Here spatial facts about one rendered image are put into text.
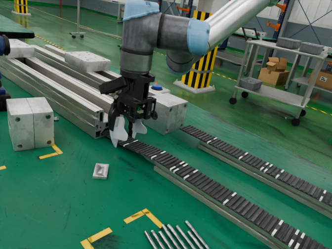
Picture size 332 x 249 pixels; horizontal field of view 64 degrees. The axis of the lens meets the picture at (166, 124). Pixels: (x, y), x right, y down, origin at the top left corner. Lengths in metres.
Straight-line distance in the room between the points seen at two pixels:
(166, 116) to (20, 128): 0.39
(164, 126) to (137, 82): 0.23
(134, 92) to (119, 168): 0.19
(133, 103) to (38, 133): 0.24
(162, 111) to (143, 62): 0.23
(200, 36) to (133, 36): 0.14
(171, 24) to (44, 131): 0.39
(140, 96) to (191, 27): 0.19
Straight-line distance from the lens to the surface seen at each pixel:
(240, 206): 0.57
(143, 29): 0.60
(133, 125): 0.74
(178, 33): 0.60
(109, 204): 0.55
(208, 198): 0.59
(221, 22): 0.76
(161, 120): 0.82
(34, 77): 1.02
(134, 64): 0.62
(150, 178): 0.63
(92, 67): 1.08
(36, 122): 0.70
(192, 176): 0.61
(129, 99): 0.64
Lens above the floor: 1.15
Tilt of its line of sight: 24 degrees down
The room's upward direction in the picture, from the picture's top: 10 degrees clockwise
